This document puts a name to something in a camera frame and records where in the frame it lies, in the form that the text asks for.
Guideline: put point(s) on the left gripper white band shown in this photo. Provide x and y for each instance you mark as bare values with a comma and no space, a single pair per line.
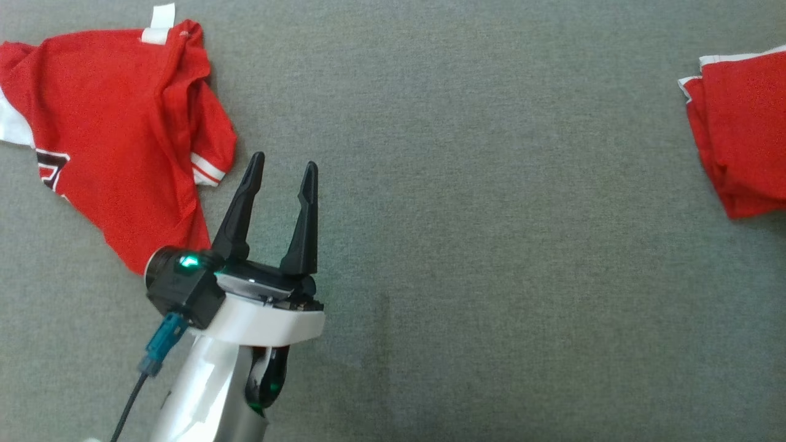
270,319

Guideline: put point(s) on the red Bulls basketball jersey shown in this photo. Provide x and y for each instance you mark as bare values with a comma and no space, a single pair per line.
110,123

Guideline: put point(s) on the red shorts with white stripe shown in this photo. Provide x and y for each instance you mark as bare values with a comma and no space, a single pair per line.
749,135

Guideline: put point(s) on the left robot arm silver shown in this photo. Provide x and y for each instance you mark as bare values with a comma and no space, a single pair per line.
202,393

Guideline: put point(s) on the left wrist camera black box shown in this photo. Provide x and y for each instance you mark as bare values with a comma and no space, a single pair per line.
184,288

